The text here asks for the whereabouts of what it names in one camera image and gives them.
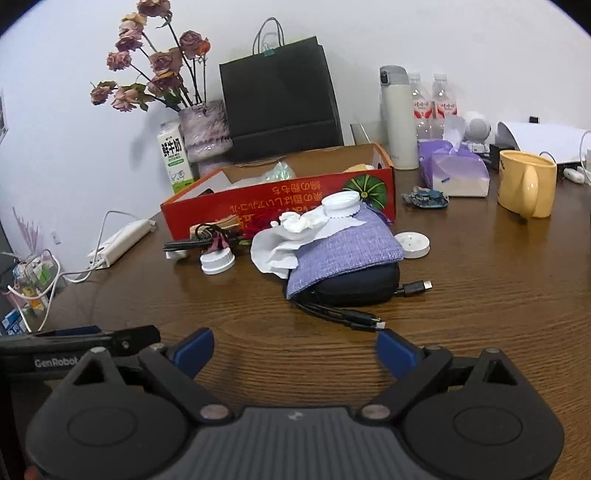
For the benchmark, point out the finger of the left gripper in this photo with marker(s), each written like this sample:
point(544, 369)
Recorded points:
point(123, 342)
point(75, 331)

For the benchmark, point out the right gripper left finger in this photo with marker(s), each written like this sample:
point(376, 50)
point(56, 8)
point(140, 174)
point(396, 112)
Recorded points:
point(170, 373)

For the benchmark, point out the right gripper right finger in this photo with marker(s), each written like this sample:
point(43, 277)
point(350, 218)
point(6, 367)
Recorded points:
point(419, 373)

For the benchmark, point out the navy zip case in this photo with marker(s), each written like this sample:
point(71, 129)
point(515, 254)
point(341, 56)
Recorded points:
point(371, 286)

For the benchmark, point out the black clip with cord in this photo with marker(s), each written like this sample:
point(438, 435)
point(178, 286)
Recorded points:
point(203, 238)

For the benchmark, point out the purple woven pouch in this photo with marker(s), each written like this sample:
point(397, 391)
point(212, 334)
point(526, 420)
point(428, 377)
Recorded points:
point(354, 249)

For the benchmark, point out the white tissue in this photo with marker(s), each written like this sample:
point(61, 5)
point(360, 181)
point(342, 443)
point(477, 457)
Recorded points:
point(273, 251)

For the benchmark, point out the clutter basket items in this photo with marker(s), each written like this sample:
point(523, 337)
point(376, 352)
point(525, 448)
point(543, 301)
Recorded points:
point(33, 285)

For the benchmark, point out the white ribbed bottle cap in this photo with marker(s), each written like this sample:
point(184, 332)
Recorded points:
point(217, 262)

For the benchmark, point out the white round puck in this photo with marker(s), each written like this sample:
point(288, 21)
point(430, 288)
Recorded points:
point(415, 245)

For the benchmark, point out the blue circuit board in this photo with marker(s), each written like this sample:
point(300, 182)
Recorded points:
point(426, 198)

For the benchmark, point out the white round lid scalloped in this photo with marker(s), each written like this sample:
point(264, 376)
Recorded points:
point(342, 204)

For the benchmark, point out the milk carton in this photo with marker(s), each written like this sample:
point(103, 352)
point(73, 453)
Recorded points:
point(174, 156)

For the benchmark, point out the red cardboard box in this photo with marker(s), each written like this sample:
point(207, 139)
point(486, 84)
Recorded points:
point(236, 190)

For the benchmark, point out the purple tissue pack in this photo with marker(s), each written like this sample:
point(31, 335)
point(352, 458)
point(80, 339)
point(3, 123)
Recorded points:
point(449, 166)

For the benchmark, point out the yellow ceramic mug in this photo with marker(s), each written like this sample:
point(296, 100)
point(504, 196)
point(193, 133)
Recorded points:
point(527, 184)

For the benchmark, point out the purple marbled vase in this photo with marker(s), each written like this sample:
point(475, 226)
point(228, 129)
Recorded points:
point(206, 136)

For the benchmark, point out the small white robot toy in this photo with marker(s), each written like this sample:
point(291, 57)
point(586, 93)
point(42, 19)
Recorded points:
point(477, 131)

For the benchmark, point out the water bottle left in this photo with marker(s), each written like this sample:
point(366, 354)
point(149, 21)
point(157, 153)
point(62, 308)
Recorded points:
point(422, 106)

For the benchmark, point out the water bottle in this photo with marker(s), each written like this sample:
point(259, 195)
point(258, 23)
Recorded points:
point(444, 104)
point(422, 106)

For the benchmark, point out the water bottle right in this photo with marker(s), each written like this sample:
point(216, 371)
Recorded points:
point(444, 104)

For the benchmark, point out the white thermos bottle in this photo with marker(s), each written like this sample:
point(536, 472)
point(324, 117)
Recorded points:
point(398, 111)

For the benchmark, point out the dried rose bouquet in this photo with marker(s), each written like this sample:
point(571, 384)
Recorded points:
point(174, 77)

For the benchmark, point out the black paper bag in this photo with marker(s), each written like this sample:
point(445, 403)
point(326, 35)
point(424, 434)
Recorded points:
point(280, 100)

